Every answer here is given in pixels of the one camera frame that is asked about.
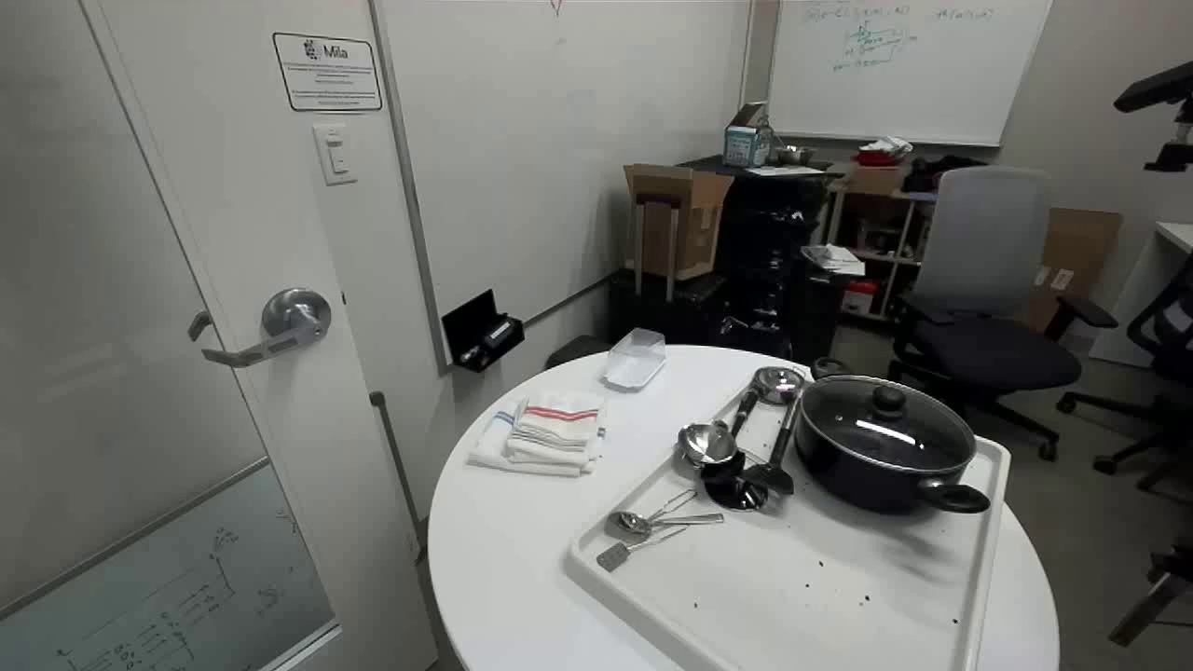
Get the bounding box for black cooking pot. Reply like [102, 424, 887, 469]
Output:
[795, 370, 995, 518]

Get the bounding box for clear plastic container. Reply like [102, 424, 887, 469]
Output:
[599, 325, 672, 396]

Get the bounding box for white towel red stripe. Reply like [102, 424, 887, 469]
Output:
[510, 398, 613, 454]

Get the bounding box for black marker holder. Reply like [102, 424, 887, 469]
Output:
[441, 288, 527, 377]

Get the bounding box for open cardboard box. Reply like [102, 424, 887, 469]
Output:
[624, 159, 737, 288]

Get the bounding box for metal ladle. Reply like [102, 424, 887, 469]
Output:
[672, 418, 737, 477]

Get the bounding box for metal measuring spoons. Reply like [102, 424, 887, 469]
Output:
[603, 488, 728, 546]

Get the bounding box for black printer cabinet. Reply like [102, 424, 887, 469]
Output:
[715, 162, 850, 365]

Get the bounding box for black ladle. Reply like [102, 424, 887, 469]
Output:
[697, 446, 776, 515]

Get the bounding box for teal box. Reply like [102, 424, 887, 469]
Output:
[721, 100, 780, 172]

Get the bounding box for stack of white papers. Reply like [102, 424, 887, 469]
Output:
[799, 241, 869, 280]

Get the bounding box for white plastic tray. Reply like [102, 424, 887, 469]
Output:
[558, 424, 1014, 671]

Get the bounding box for open storage shelf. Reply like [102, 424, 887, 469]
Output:
[818, 159, 945, 326]

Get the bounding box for red and white items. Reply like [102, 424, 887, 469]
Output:
[853, 134, 917, 172]

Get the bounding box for white door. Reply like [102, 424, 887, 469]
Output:
[78, 0, 442, 671]

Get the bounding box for whiteboard with green writing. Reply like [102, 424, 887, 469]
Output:
[764, 0, 1056, 149]

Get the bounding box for grey office chair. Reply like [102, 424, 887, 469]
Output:
[887, 162, 1122, 462]

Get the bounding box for black office chair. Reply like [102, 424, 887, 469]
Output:
[1056, 253, 1193, 482]

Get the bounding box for black stand leg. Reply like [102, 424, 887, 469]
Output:
[1106, 544, 1193, 648]

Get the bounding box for large wall whiteboard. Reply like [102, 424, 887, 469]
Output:
[368, 0, 759, 372]

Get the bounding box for black handled spoon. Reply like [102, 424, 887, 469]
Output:
[749, 386, 813, 499]

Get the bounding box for silver door lever handle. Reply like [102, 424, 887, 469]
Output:
[184, 288, 337, 372]

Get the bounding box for white light switch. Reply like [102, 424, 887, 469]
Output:
[310, 120, 362, 188]

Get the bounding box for white wall sign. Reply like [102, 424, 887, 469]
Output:
[270, 29, 387, 116]

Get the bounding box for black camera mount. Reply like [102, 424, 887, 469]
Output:
[1111, 57, 1193, 175]

